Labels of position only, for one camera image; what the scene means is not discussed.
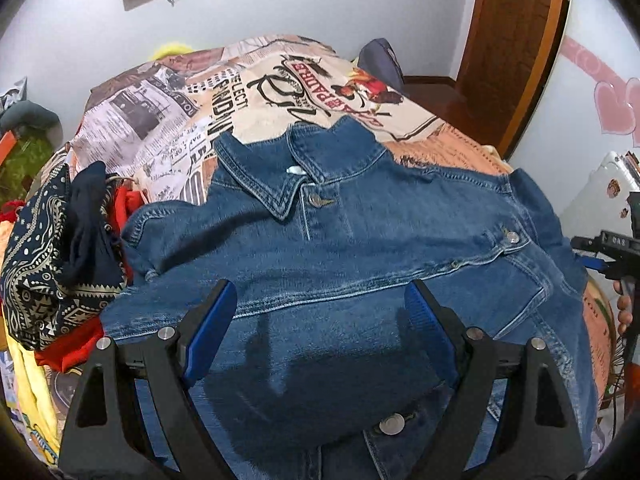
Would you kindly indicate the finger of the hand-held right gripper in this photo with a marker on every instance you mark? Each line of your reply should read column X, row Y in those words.
column 595, row 263
column 587, row 244

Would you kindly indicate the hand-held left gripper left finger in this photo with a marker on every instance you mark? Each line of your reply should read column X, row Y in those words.
column 216, row 320

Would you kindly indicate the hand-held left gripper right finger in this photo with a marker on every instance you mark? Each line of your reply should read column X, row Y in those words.
column 429, row 327

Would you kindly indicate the blue denim jacket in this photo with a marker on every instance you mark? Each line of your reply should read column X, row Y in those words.
column 350, row 240

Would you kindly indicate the person's right hand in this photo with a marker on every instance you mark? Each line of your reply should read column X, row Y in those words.
column 624, row 307

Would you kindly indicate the white stickered laptop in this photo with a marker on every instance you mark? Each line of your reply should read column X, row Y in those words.
column 600, row 195

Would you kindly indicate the dark navy cloth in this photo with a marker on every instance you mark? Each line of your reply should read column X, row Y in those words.
column 87, row 220

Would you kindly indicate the navy patterned cloth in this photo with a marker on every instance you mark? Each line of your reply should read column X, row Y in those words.
column 40, row 270

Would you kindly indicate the yellow cartoon print cloth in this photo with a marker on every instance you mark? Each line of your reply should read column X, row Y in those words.
column 35, row 400

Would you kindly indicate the newspaper print blanket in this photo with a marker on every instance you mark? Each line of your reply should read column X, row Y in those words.
column 165, row 110

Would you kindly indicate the brown wooden door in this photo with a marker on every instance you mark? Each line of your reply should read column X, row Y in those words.
column 510, row 35

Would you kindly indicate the grey blue bag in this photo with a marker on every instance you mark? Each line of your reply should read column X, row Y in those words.
column 382, row 60

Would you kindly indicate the orange box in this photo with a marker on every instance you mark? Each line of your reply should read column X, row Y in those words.
column 6, row 145

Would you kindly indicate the grey cloth bundle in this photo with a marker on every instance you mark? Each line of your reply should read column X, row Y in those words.
column 27, row 115

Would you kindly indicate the pink heart wall sticker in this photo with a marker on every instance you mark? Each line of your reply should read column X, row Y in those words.
column 615, row 105

